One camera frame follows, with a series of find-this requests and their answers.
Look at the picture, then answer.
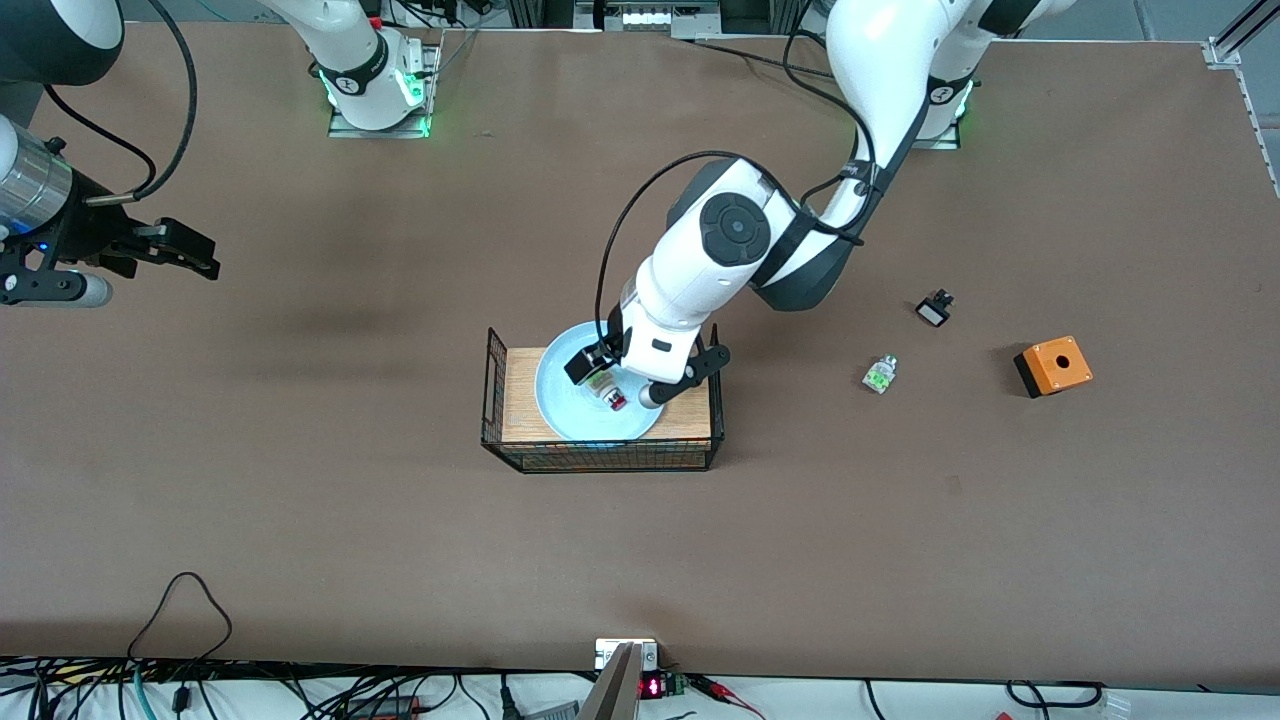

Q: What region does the wooden board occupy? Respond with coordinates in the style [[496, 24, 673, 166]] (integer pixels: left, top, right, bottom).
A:
[[500, 345, 713, 443]]

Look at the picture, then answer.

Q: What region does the light blue plate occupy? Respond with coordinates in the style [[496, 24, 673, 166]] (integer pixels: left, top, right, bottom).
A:
[[534, 320, 669, 444]]

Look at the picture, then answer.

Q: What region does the long black table cable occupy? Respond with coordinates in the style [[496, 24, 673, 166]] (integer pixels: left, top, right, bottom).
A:
[[680, 38, 836, 81]]

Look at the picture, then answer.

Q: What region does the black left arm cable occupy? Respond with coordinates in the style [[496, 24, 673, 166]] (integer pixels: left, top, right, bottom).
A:
[[595, 28, 881, 346]]

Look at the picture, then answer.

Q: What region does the red clip lead cable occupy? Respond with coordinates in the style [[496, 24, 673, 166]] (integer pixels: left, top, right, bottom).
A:
[[688, 675, 769, 720]]

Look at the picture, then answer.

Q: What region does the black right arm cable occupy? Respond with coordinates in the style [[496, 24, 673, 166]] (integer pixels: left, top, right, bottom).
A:
[[45, 0, 198, 206]]

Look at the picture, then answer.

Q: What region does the black looped cable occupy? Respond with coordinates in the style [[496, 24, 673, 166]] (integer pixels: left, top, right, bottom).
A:
[[128, 572, 233, 661]]

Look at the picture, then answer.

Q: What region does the grey metal bar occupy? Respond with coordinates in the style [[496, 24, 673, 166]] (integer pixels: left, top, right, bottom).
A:
[[578, 642, 641, 720]]

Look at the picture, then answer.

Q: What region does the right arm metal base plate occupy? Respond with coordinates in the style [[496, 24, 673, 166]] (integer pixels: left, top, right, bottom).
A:
[[328, 40, 443, 139]]

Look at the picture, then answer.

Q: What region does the orange button enclosure box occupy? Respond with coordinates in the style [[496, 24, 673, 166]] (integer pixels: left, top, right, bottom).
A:
[[1013, 336, 1094, 399]]

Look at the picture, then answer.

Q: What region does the black wire basket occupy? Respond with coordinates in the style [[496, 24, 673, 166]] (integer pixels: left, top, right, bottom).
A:
[[480, 323, 725, 475]]

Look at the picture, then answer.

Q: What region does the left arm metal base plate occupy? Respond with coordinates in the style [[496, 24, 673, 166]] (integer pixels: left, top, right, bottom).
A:
[[905, 78, 976, 151]]

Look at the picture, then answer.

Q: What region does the red push button switch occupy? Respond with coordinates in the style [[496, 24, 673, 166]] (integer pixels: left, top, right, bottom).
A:
[[588, 368, 630, 413]]

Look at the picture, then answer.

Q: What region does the black adapter with orange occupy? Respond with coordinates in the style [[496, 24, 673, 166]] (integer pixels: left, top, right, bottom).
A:
[[348, 694, 419, 720]]

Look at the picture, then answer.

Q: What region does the aluminium corner extrusion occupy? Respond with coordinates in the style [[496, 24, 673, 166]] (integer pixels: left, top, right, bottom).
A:
[[1205, 0, 1280, 69]]

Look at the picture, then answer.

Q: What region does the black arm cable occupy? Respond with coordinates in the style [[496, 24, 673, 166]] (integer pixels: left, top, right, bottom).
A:
[[45, 0, 198, 206], [595, 28, 881, 346]]

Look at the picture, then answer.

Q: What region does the black flat loop cable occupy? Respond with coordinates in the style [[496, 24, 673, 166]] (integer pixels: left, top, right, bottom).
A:
[[1005, 680, 1107, 709]]

